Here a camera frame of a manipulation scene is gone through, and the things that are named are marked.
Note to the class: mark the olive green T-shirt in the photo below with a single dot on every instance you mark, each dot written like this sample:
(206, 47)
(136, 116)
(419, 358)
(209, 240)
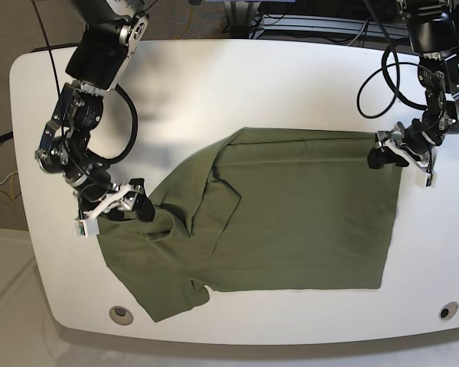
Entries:
(264, 209)

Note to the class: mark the black bar behind table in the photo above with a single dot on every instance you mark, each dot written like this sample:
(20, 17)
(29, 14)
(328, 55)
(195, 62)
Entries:
(55, 47)

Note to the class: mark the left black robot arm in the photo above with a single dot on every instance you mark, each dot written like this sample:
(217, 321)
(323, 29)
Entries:
(433, 37)

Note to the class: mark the left table grommet hole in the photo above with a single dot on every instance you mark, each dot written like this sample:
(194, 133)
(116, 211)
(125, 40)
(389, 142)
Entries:
(121, 315)

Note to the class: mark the table grommet hole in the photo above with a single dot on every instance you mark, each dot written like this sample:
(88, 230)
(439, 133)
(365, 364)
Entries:
(448, 311)
(121, 315)

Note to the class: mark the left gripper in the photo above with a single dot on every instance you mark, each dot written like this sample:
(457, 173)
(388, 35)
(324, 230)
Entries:
(403, 146)

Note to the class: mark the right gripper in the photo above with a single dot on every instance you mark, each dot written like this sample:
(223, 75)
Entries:
(116, 201)

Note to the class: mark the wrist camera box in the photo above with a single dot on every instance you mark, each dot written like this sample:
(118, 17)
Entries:
(86, 227)
(429, 177)

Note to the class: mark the aluminium frame rack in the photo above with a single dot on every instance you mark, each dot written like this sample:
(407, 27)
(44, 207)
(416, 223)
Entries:
(339, 22)

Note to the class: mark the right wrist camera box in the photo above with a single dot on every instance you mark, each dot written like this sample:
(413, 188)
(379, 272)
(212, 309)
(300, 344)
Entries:
(86, 227)

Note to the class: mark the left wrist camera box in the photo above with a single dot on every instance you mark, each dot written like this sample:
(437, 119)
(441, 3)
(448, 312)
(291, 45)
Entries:
(429, 177)

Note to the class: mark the right table grommet hole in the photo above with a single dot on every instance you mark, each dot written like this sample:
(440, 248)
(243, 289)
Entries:
(448, 311)

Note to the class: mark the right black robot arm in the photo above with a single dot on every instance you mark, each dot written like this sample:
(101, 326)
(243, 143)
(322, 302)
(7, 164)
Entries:
(112, 30)

